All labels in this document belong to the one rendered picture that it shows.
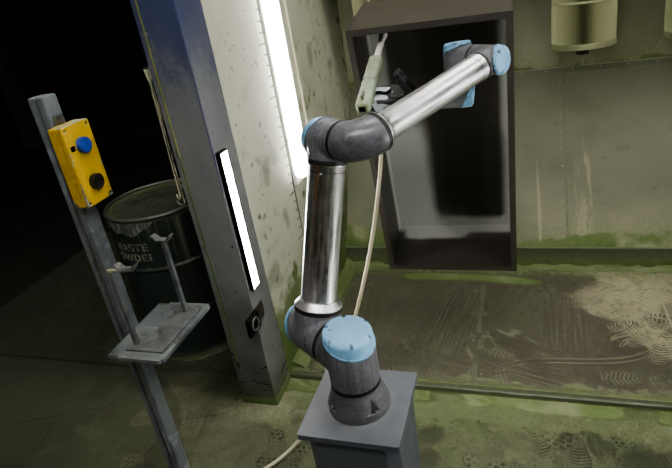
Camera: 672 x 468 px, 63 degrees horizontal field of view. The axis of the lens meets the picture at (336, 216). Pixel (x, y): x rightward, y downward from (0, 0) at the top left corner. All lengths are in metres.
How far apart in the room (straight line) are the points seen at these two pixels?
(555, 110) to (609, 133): 0.34
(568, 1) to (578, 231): 1.28
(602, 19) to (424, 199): 1.31
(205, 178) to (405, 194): 1.12
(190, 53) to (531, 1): 2.21
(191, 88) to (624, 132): 2.52
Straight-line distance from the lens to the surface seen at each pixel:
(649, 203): 3.60
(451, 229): 2.96
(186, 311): 2.12
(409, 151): 2.75
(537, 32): 3.70
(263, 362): 2.65
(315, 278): 1.65
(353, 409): 1.68
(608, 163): 3.61
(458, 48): 1.90
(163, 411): 2.37
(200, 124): 2.18
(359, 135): 1.47
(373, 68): 2.04
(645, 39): 3.78
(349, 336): 1.59
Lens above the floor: 1.84
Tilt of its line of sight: 24 degrees down
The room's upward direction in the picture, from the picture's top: 10 degrees counter-clockwise
